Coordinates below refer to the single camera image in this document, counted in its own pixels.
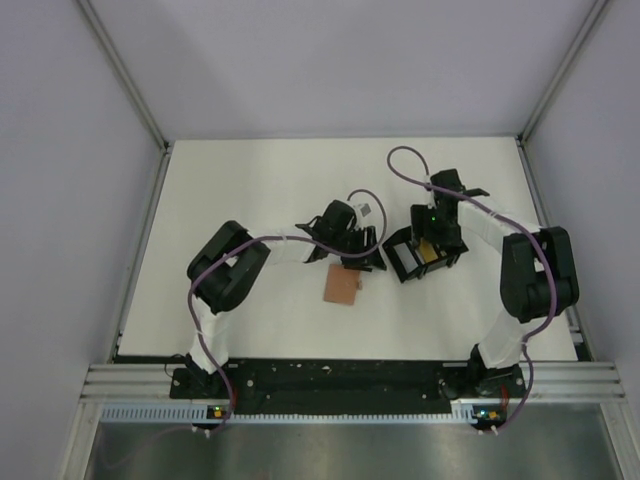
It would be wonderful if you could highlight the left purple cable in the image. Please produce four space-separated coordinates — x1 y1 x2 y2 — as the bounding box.
185 187 391 437

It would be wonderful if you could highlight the aluminium frame post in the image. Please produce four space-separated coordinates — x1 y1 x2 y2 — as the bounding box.
517 0 613 147
73 0 170 152

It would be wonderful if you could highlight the black plastic card box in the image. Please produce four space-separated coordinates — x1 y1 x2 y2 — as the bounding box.
383 226 468 284

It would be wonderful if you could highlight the purple cable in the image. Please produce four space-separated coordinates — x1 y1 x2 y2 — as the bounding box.
387 145 561 434
185 187 391 437

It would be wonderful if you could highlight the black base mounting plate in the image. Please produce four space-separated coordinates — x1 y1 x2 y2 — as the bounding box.
170 358 525 415

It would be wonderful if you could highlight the aluminium front rail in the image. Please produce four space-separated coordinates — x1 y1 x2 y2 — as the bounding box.
81 362 626 403

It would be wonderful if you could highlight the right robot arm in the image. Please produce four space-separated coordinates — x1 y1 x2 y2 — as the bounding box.
411 169 579 396

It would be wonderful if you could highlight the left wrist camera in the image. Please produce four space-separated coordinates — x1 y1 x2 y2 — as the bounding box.
349 202 372 220

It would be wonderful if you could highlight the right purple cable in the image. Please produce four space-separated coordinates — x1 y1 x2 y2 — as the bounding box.
387 145 561 434

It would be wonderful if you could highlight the shiny metal sheet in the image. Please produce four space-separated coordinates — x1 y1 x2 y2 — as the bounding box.
86 405 622 479

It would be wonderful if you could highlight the right aluminium frame post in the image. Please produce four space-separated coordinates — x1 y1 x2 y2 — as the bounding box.
517 0 613 147

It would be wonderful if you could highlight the left aluminium frame post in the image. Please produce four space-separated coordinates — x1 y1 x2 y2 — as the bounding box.
73 0 170 152

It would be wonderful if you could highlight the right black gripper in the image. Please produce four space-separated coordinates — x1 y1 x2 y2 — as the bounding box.
410 204 460 252

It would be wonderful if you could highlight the brown leather card holder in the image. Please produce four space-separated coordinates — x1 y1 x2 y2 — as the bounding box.
323 264 362 306

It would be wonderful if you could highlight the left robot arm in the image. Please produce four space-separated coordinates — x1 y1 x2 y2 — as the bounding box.
185 199 387 397

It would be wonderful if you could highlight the grey slotted cable duct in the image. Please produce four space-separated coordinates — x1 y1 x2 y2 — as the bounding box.
101 403 498 426

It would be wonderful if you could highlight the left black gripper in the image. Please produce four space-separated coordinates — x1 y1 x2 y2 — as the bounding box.
330 224 385 271

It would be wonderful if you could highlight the gold credit card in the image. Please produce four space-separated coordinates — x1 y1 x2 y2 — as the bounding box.
418 239 441 264

